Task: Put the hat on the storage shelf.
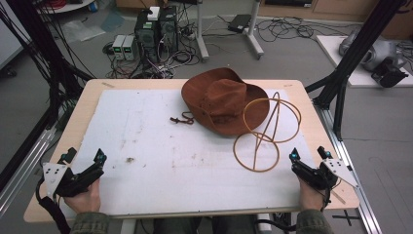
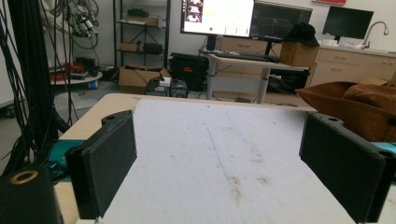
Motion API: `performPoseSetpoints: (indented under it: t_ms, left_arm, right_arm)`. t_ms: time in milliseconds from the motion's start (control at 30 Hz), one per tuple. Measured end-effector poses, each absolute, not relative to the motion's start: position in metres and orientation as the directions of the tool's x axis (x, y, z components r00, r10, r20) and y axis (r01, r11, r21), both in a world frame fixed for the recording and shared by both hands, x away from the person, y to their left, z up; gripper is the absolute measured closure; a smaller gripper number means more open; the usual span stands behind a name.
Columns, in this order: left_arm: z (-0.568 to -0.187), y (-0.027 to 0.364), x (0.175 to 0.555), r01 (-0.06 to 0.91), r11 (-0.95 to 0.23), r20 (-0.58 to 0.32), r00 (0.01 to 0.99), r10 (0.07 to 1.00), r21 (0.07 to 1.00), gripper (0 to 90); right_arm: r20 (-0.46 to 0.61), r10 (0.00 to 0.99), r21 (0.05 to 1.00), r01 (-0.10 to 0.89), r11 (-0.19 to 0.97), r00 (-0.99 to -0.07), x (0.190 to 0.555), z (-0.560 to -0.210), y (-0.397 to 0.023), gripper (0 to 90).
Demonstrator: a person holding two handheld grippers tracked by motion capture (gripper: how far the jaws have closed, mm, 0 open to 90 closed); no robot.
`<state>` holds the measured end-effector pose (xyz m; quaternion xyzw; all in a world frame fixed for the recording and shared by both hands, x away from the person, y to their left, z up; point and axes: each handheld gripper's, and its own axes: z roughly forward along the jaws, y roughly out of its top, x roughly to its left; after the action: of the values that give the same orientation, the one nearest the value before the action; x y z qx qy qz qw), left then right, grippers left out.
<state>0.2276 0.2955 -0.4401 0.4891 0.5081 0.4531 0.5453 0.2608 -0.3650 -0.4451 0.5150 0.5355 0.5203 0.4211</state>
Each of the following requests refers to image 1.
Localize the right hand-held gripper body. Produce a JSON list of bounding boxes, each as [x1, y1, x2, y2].
[[290, 158, 359, 191]]

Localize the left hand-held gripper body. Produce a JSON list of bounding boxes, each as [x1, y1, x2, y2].
[[42, 161, 105, 199]]

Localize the golden wire hat stand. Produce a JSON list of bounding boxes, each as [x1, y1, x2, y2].
[[232, 91, 302, 174]]

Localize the brown suede cowboy hat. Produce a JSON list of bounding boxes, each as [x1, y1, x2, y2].
[[169, 66, 271, 137]]

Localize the person's right hand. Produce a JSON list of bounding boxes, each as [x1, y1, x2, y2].
[[298, 177, 326, 213]]

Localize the person's left hand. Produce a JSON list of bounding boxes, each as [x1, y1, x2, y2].
[[62, 178, 101, 215]]

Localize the white table mat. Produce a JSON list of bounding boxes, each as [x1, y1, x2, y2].
[[61, 88, 318, 218]]

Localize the black device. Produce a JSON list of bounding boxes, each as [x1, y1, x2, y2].
[[370, 58, 410, 89]]

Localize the white floor platform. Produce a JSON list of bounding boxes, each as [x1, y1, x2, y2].
[[316, 34, 413, 89]]

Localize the grey power supply unit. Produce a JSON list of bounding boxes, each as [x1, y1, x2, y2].
[[111, 34, 127, 60], [122, 34, 139, 61]]

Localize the grey robot shell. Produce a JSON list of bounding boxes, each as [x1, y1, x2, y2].
[[338, 30, 406, 73]]

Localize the clear plastic sheet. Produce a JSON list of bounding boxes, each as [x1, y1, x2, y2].
[[61, 19, 107, 44]]

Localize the white metal stand leg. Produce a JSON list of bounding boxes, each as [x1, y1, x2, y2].
[[194, 0, 210, 63], [244, 0, 266, 60]]

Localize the black computer tower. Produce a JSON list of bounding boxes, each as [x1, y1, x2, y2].
[[159, 6, 179, 54], [134, 9, 161, 63]]

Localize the flat black box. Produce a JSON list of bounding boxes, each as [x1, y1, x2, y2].
[[227, 14, 252, 34]]

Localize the round white table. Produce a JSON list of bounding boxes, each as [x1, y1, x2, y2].
[[37, 0, 95, 15]]

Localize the small white box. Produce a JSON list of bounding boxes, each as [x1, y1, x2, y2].
[[147, 6, 161, 21]]

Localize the aluminium rail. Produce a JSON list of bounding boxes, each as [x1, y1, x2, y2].
[[313, 100, 384, 234], [0, 126, 58, 217]]

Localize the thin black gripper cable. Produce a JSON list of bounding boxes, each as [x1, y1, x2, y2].
[[319, 179, 342, 213]]

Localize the black sleeved gripper cable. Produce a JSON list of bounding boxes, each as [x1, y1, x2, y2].
[[34, 176, 72, 234]]

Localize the black cable under table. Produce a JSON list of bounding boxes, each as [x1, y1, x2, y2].
[[254, 217, 298, 233]]

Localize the black metal frame with cables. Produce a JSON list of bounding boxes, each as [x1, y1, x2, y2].
[[0, 0, 95, 193]]

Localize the tangle of computer cables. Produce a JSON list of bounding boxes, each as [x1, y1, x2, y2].
[[102, 19, 203, 80]]

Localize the tangle of black floor cables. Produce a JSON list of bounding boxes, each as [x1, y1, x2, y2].
[[256, 16, 355, 44]]

